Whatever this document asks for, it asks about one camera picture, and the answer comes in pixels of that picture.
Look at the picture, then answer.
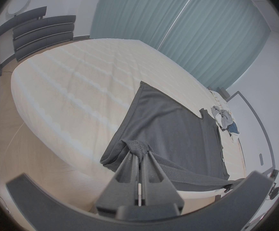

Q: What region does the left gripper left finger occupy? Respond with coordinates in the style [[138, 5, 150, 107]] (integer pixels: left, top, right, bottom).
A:
[[96, 152, 140, 215]]

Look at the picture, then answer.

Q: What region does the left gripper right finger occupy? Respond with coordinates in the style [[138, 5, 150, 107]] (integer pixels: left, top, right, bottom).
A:
[[139, 151, 185, 212]]

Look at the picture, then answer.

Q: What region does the black T-shirt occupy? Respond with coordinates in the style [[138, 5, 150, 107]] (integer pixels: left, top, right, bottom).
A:
[[99, 81, 238, 192]]

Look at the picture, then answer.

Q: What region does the pile of clothes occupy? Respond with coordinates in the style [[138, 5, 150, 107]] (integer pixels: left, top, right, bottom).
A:
[[210, 105, 241, 142]]

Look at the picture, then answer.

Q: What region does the bed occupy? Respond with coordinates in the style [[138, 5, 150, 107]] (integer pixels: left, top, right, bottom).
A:
[[10, 38, 275, 211]]

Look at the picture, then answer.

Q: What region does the white printed pillow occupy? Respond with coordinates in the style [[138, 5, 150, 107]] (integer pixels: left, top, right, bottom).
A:
[[208, 90, 231, 112]]

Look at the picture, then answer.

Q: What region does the blue-green curtain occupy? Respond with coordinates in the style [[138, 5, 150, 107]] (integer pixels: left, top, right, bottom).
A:
[[157, 0, 272, 90], [89, 0, 201, 50]]

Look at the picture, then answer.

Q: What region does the black chest of drawers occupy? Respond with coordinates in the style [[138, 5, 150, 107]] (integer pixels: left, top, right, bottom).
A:
[[12, 15, 76, 61]]

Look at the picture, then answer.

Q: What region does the black side table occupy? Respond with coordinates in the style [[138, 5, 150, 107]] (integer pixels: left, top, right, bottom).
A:
[[0, 6, 47, 76]]

